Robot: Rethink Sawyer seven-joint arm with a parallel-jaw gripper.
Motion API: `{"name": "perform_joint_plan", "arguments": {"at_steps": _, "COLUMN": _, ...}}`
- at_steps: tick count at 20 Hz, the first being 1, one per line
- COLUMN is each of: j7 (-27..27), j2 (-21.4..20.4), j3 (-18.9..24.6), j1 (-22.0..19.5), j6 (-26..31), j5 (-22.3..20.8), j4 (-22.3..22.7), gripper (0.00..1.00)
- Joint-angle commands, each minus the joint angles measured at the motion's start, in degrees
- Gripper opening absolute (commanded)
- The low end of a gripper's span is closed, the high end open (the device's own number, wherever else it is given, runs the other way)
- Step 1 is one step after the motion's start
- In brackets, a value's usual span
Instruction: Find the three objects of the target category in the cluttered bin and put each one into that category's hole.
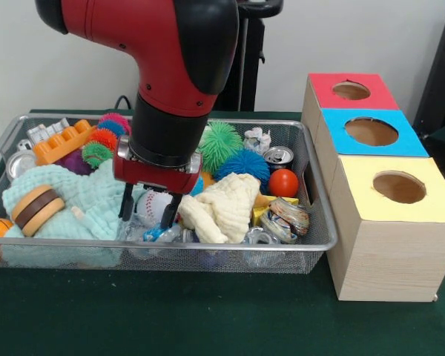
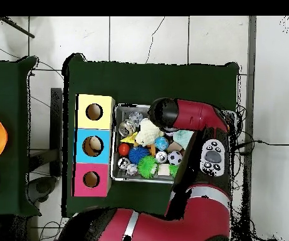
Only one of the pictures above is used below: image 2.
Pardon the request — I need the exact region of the shallow mesh bin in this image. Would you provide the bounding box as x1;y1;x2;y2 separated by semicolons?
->
110;103;236;185

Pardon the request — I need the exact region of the cream yellow cloth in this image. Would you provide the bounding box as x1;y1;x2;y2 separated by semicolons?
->
135;117;164;147

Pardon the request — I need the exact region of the green spiky ball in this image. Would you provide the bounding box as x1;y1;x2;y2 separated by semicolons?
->
137;155;159;179

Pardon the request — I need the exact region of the wooden box with three holes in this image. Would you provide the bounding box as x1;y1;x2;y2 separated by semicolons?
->
72;94;116;198

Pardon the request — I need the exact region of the mint green cloth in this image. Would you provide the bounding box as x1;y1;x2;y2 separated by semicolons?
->
172;129;194;150

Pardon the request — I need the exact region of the blue globe ball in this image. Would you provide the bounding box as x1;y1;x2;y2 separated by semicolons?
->
154;136;169;151

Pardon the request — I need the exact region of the red ball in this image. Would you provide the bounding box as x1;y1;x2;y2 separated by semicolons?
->
117;143;130;157

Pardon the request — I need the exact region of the silver drink can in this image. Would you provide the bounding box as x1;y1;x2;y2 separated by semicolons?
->
155;150;169;164
117;157;130;169

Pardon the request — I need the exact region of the blue spiky ball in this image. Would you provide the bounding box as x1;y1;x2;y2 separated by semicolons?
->
128;145;150;165

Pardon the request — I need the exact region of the small soccer ball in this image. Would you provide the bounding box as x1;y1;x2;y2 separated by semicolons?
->
167;150;183;166

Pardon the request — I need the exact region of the black power cable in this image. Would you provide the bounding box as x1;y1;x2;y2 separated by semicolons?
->
236;139;289;155

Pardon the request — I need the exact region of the dark green table cloth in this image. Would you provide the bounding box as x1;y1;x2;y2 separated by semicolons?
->
61;53;240;218
0;55;41;217

